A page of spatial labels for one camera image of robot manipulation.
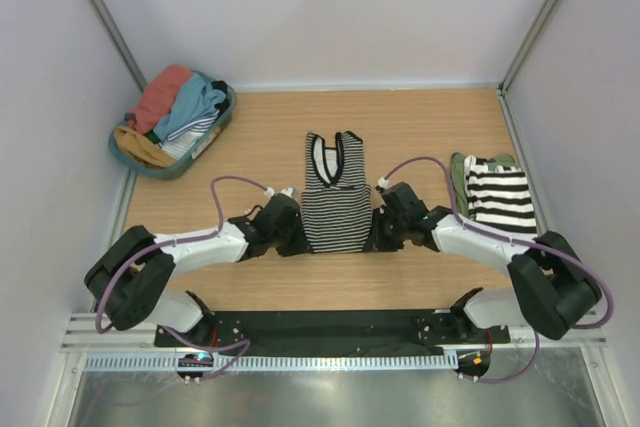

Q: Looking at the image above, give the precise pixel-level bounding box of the wide striped folded tank top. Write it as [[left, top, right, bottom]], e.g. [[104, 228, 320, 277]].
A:
[[464, 156, 538, 236]]

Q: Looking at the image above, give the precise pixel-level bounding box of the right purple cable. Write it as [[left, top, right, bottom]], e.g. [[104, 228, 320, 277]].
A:
[[382, 155, 616, 383]]

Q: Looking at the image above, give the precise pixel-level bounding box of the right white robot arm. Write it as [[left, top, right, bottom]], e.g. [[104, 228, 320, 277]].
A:
[[376, 178, 603, 343]]

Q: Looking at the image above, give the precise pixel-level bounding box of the coral red garment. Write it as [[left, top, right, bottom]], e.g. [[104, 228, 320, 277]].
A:
[[125, 64, 193, 134]]

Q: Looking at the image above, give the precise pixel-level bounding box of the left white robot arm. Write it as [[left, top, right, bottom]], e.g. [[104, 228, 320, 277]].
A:
[[84, 189, 301, 347]]

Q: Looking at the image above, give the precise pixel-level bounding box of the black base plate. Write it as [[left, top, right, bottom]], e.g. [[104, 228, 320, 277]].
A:
[[181, 309, 511, 348]]

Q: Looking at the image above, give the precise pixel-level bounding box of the teal laundry basket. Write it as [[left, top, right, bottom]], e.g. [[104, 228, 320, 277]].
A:
[[108, 81, 237, 180]]

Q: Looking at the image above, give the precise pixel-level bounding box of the slotted white cable duct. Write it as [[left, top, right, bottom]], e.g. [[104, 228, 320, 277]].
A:
[[84, 351, 458, 373]]

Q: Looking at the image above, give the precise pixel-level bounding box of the olive green folded tank top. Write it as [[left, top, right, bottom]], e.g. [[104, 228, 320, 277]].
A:
[[450, 152, 517, 217]]

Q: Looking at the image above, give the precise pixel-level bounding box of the mustard brown garment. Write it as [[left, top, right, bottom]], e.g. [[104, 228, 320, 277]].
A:
[[113, 126, 176, 169]]

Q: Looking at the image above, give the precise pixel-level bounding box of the white striped garment in basket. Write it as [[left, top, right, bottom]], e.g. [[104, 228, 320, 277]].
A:
[[161, 116, 218, 160]]

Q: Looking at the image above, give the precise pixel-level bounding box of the thin striped black tank top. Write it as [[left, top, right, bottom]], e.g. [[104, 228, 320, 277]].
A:
[[301, 131, 373, 254]]

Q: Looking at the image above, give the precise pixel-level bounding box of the aluminium frame rail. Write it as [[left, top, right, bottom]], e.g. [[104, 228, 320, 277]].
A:
[[61, 309, 606, 357]]

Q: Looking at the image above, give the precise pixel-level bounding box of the light blue garment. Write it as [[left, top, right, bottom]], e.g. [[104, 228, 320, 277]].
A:
[[153, 71, 229, 142]]

